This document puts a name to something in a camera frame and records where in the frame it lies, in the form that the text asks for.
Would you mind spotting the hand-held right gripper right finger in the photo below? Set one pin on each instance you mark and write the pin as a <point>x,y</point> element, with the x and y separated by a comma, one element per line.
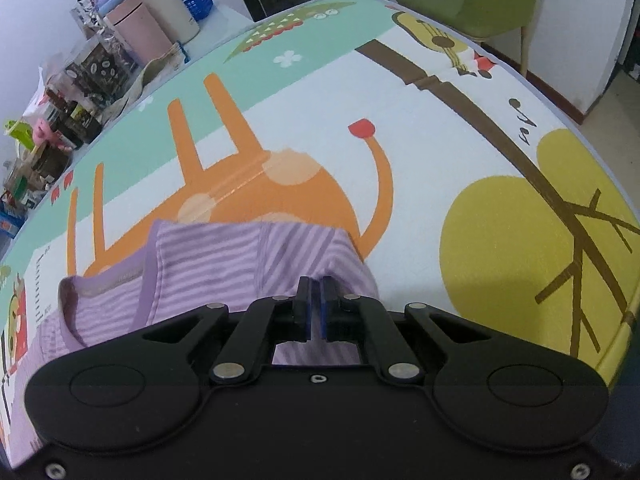
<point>327,310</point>

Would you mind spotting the lime green plastic item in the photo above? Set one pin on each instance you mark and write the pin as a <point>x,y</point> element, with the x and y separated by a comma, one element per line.
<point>16,132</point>

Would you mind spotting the brown bottle white label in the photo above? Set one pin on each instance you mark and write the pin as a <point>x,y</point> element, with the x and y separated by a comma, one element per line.
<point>56,106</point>

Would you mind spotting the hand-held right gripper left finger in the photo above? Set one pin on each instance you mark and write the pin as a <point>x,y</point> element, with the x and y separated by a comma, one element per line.
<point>306,310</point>

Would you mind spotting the brown paper bag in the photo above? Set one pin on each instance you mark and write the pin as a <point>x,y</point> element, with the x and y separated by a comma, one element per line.
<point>160,67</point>

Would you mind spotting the printed animal play mat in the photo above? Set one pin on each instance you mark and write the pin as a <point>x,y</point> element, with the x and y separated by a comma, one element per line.
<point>400,200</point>

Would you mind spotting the dark glass jar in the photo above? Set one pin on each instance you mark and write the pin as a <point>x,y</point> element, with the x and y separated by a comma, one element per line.
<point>50,165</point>

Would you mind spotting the white thermos bottle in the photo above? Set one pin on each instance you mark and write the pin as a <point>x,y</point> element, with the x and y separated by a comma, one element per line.
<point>160,0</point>

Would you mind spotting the pink pig toy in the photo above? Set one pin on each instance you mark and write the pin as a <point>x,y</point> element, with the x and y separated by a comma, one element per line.
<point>44,132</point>

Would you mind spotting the pink thermos bottle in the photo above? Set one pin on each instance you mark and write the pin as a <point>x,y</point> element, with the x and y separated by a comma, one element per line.
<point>140,35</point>

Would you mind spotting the blue plastic basket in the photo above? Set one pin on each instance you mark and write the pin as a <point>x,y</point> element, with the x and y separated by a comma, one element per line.
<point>197,2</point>

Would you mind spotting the clear snack bag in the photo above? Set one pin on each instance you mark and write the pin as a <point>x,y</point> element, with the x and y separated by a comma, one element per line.
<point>105,67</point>

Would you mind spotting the blue drink can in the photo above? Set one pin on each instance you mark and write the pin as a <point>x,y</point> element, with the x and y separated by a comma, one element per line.
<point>9,225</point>

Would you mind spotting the purple striped shirt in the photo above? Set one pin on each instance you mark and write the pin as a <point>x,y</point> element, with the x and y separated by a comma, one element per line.
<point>210,255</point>

